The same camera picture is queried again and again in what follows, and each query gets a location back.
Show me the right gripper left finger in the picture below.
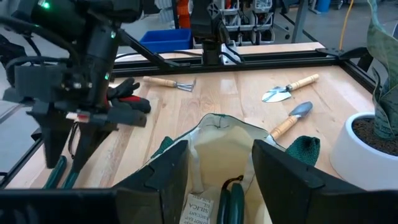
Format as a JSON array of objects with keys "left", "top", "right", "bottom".
[{"left": 114, "top": 139, "right": 191, "bottom": 224}]

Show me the grey metal post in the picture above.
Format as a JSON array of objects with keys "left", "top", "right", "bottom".
[{"left": 290, "top": 0, "right": 309, "bottom": 44}]

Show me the beige green canvas gardening bag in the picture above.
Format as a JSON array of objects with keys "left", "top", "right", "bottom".
[{"left": 136, "top": 113, "right": 321, "bottom": 224}]

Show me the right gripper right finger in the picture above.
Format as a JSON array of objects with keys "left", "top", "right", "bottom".
[{"left": 251, "top": 139, "right": 366, "bottom": 224}]

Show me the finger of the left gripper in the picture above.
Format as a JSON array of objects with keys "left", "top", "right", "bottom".
[
  {"left": 39, "top": 115, "right": 75, "bottom": 169},
  {"left": 71, "top": 121, "right": 118, "bottom": 172}
]

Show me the white parts organizer rack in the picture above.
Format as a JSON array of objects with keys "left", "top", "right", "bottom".
[{"left": 228, "top": 0, "right": 277, "bottom": 44}]

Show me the blue barrel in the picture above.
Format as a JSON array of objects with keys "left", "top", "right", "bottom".
[{"left": 315, "top": 0, "right": 333, "bottom": 13}]

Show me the red and black glove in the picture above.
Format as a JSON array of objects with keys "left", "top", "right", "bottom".
[{"left": 106, "top": 77, "right": 152, "bottom": 114}]

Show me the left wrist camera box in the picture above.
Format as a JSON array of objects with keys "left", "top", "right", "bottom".
[{"left": 14, "top": 63, "right": 68, "bottom": 103}]

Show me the green plant in white pot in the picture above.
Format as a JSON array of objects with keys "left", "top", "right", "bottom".
[{"left": 329, "top": 0, "right": 398, "bottom": 191}]

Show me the white silica gel packet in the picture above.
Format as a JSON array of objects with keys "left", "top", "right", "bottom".
[{"left": 179, "top": 193, "right": 215, "bottom": 224}]

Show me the narrow trowel wooden handle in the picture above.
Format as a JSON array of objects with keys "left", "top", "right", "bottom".
[{"left": 269, "top": 100, "right": 314, "bottom": 140}]

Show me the yellow extension cord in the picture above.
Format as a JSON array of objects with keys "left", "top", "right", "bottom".
[{"left": 338, "top": 0, "right": 356, "bottom": 51}]

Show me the blue plastic bin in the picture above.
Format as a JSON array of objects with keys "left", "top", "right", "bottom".
[{"left": 139, "top": 27, "right": 193, "bottom": 54}]

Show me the hand fork wooden handle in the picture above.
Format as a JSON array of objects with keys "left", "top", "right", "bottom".
[{"left": 142, "top": 75, "right": 197, "bottom": 93}]

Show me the orange machine part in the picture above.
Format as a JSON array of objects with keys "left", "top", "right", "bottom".
[{"left": 176, "top": 0, "right": 191, "bottom": 29}]

